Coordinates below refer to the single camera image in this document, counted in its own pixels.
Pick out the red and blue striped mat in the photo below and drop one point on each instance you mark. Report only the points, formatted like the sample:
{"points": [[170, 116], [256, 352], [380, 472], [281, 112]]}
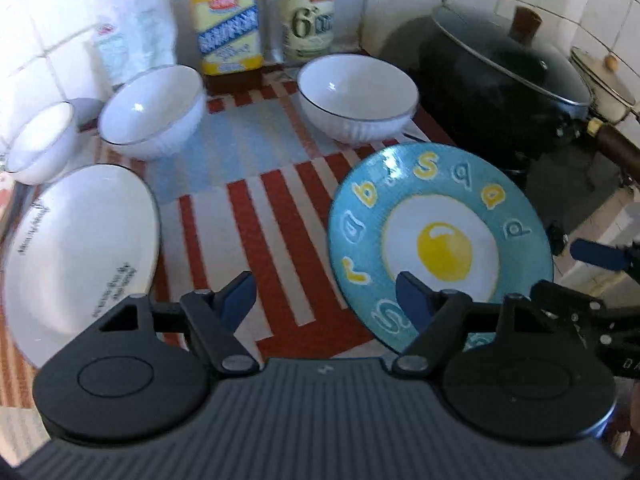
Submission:
{"points": [[280, 210]]}

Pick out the yellow label clear bottle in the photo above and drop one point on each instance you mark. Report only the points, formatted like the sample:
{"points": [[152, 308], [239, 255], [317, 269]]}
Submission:
{"points": [[225, 25]]}

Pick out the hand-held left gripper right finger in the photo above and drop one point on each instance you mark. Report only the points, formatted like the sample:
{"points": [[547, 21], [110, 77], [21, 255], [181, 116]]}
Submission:
{"points": [[412, 301]]}

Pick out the black stove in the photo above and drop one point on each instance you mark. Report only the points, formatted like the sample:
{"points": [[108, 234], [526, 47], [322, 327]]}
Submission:
{"points": [[575, 185]]}

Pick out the black stove knob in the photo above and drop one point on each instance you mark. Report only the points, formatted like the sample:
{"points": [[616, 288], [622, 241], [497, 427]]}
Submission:
{"points": [[556, 240]]}

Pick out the blue fried egg plate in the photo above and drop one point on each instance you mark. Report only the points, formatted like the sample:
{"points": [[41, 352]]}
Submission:
{"points": [[450, 200]]}

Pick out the white bowl with dark rim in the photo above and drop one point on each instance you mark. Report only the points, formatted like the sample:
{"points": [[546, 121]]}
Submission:
{"points": [[150, 110], [357, 95]]}

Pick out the black wok with glass lid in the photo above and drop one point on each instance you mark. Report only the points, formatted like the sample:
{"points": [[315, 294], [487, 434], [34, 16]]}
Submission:
{"points": [[510, 55]]}

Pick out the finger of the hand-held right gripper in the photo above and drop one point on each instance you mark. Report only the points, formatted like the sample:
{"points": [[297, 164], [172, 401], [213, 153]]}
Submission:
{"points": [[600, 255], [565, 297]]}

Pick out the white oval plate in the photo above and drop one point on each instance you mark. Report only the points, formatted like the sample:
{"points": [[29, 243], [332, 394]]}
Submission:
{"points": [[75, 255]]}

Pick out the small cream pot with lid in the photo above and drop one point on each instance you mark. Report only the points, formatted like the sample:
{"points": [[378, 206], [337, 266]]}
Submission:
{"points": [[607, 90]]}

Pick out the small white ribbed bowl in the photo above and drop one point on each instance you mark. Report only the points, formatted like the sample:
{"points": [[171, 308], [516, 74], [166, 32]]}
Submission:
{"points": [[40, 145]]}

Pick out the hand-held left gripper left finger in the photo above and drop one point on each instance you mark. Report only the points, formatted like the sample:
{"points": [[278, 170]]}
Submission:
{"points": [[237, 301]]}

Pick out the white label clear bottle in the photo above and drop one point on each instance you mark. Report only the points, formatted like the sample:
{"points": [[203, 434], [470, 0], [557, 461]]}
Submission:
{"points": [[307, 20]]}

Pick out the clear plastic seasoning bag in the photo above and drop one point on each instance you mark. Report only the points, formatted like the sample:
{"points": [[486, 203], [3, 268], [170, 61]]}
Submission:
{"points": [[130, 45]]}

